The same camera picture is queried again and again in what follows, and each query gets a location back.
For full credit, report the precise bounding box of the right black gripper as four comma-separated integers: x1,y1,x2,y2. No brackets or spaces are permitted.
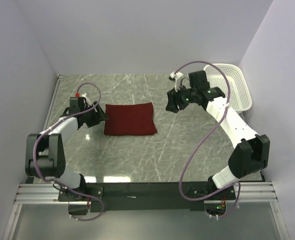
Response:
165,83,198,114

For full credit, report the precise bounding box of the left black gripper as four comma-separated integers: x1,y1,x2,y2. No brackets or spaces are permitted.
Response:
80,101,109,128

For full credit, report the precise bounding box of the dark red t-shirt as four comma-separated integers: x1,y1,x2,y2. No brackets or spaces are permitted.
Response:
104,102,157,137

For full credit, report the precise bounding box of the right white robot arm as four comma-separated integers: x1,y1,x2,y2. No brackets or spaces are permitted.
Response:
165,70,270,200

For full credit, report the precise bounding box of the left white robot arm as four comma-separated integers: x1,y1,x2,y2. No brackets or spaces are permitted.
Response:
25,96,109,201

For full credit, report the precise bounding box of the white plastic laundry basket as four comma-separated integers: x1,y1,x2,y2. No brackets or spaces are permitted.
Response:
203,63,252,114

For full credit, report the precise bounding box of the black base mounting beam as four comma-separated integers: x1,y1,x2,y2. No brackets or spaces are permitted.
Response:
58,181,236,211

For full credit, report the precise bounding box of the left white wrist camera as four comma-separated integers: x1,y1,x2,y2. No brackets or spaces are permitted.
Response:
74,92,98,111

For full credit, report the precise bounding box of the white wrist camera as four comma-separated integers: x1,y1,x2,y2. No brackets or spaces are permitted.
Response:
168,72,184,92
74,92,98,111

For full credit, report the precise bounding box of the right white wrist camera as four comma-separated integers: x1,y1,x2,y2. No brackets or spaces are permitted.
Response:
168,72,184,92

